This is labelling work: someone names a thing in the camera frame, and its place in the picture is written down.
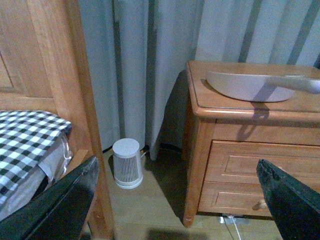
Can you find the wooden bed headboard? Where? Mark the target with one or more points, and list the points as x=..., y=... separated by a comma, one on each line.
x=44, y=66

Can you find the plastic wrapped mattress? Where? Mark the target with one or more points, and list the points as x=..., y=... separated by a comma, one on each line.
x=51, y=167

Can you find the white power strip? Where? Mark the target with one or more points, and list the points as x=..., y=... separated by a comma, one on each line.
x=230, y=220

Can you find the black white checkered bedsheet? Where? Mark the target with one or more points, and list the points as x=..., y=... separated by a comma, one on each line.
x=25, y=136

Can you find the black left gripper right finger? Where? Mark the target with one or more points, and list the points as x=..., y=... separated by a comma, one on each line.
x=294, y=206

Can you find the light blue curtain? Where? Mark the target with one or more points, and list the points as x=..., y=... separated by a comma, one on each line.
x=137, y=48

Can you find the wooden drawer knob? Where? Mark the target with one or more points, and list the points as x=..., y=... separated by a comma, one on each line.
x=260, y=205

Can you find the white plastic dustpan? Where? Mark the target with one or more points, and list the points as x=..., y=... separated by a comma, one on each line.
x=251, y=87

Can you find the white ribbed trash bin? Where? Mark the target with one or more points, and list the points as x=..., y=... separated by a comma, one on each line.
x=127, y=164

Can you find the wooden nightstand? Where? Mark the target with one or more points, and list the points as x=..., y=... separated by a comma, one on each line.
x=224, y=139

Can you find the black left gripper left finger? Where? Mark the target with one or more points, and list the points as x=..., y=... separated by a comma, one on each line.
x=58, y=213

